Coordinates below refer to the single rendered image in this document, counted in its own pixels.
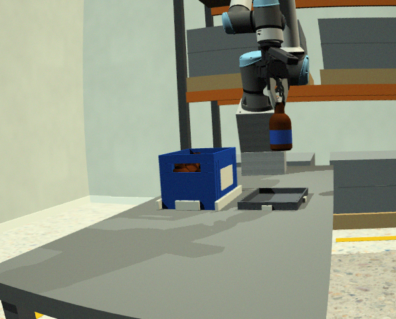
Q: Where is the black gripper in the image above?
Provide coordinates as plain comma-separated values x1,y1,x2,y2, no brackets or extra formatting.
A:
255,42,290,109

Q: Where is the cream flat bar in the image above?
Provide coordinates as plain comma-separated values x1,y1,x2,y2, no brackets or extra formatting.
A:
156,185,306,211

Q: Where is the dark blue crate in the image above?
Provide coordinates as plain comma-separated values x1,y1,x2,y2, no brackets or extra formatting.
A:
158,147,237,210

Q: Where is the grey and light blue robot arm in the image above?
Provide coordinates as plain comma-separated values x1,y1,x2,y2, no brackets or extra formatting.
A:
222,0,309,112

